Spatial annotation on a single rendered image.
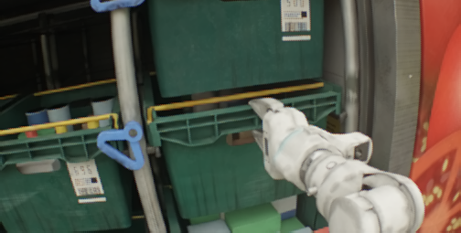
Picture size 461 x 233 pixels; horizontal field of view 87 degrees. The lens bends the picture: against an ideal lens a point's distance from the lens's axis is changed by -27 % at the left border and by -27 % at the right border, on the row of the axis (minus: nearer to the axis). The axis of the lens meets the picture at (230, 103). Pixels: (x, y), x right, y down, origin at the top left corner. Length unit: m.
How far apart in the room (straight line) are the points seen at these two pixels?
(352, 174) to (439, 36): 0.43
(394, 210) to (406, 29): 0.38
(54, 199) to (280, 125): 0.49
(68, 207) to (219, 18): 0.50
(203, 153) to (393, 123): 0.37
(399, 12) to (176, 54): 0.41
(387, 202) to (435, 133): 0.45
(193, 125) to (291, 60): 0.22
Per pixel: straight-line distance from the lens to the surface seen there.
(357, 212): 0.27
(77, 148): 0.62
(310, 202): 0.88
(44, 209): 0.72
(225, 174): 0.66
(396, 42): 0.57
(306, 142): 0.39
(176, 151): 0.61
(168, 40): 0.57
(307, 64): 0.66
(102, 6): 0.52
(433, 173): 0.78
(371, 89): 0.67
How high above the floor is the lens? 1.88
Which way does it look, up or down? 15 degrees down
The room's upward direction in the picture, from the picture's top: 5 degrees counter-clockwise
